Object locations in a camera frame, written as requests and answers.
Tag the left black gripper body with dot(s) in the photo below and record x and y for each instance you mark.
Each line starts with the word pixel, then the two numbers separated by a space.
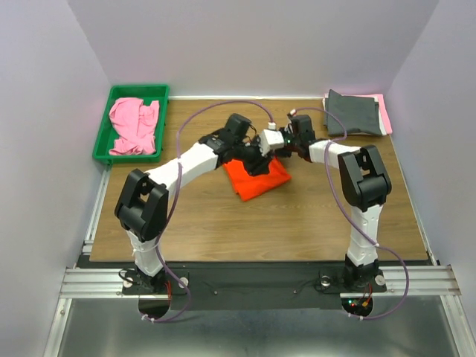
pixel 252 158

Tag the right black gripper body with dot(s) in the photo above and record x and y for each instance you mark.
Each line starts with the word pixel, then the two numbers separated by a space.
pixel 290 144

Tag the orange t shirt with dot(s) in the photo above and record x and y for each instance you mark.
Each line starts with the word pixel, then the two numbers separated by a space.
pixel 249 187

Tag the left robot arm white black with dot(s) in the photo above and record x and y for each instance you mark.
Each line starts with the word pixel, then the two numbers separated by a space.
pixel 148 199

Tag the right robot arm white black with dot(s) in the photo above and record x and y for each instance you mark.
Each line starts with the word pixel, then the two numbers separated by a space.
pixel 365 185

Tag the white folded t shirt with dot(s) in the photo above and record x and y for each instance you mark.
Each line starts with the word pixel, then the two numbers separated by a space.
pixel 325 101

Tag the dark grey folded t shirt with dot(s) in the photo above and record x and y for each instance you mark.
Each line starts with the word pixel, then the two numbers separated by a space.
pixel 359 115

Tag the pink folded t shirt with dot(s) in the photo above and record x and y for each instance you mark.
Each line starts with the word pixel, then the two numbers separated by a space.
pixel 384 120

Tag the pink crumpled t shirt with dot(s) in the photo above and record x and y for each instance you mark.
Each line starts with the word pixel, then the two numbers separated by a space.
pixel 135 125

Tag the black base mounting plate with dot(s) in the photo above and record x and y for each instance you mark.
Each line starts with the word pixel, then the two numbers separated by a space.
pixel 253 285

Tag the green plastic bin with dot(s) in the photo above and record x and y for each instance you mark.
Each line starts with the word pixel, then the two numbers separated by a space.
pixel 106 134

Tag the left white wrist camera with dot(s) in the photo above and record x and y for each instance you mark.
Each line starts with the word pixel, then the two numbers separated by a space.
pixel 270 140

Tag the aluminium rail frame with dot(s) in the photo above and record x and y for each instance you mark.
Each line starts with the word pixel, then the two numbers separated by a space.
pixel 420 314

